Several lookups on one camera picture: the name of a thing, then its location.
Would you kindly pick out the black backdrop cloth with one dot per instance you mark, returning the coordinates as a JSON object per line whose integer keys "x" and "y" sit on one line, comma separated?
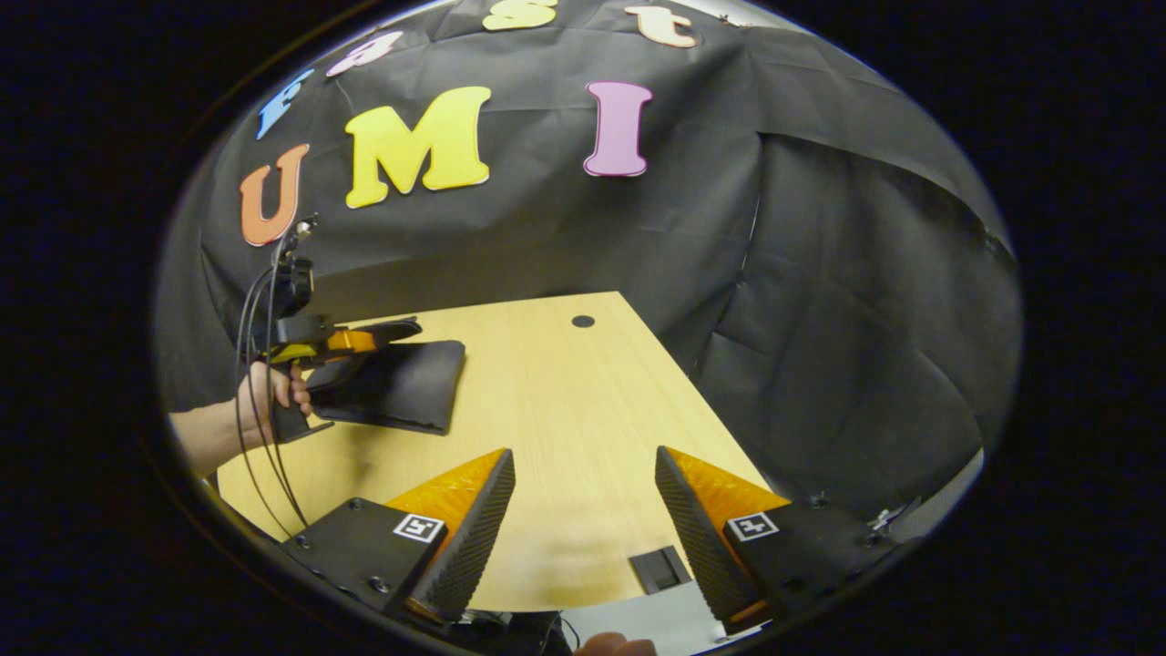
{"x": 820, "y": 319}

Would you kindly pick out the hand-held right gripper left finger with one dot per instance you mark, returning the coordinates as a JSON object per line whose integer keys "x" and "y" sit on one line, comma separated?
{"x": 474, "y": 538}

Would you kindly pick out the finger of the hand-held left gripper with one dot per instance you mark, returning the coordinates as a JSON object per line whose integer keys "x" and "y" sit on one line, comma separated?
{"x": 330, "y": 375}
{"x": 392, "y": 330}

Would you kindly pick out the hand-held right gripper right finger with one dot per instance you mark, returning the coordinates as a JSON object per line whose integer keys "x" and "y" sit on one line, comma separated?
{"x": 697, "y": 538}

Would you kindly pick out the dark blue jeans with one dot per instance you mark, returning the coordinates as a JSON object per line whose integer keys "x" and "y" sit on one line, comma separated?
{"x": 410, "y": 383}

